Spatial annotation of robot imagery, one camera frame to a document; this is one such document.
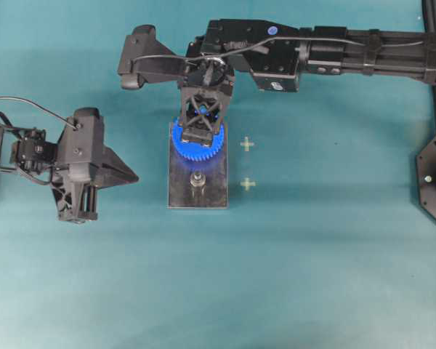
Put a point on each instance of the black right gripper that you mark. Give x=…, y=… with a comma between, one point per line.
x=211, y=81

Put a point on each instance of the grey metal base plate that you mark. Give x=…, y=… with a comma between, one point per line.
x=213, y=195

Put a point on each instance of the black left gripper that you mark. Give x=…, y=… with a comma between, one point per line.
x=76, y=174

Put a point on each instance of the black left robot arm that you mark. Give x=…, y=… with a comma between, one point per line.
x=28, y=153

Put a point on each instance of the upper yellow tape cross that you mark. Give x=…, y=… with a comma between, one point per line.
x=246, y=144

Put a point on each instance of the lower yellow tape cross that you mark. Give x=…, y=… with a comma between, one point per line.
x=247, y=183

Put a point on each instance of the lower steel shaft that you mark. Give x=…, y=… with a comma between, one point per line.
x=197, y=179

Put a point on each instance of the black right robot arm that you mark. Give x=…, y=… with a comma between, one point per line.
x=277, y=55

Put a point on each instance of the yellow tape cross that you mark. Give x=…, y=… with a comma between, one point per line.
x=247, y=183
x=246, y=144

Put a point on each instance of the large blue plastic gear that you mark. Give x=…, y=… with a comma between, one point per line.
x=195, y=151

